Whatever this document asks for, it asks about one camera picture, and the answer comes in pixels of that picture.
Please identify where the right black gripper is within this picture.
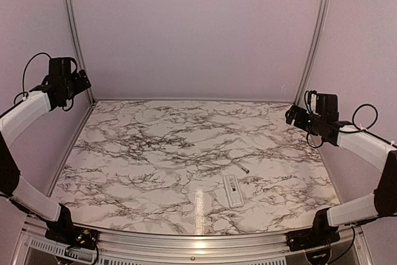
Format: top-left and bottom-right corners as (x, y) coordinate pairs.
(286, 105), (323, 135)

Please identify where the white remote control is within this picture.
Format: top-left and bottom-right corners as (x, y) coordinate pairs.
(223, 174), (244, 208)

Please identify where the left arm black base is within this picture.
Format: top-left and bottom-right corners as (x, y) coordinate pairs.
(45, 204), (99, 250)

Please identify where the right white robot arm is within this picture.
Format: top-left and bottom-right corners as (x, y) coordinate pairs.
(285, 91), (396, 245)

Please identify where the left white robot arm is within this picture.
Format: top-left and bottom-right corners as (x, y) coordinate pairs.
(1, 57), (91, 243)

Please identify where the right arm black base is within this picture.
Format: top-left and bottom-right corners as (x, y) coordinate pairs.
(286, 208), (341, 251)

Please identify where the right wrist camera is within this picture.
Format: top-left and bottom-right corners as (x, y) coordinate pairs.
(304, 90), (318, 114)

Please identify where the left aluminium frame post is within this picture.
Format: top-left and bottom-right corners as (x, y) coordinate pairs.
(58, 0), (97, 104)

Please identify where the aluminium frame post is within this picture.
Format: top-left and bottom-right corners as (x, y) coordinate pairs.
(293, 0), (330, 105)
(58, 0), (97, 104)

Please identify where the right aluminium frame post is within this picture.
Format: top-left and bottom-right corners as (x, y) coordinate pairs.
(293, 0), (330, 105)

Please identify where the front aluminium frame rail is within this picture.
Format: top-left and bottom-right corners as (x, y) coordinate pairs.
(18, 215), (373, 265)

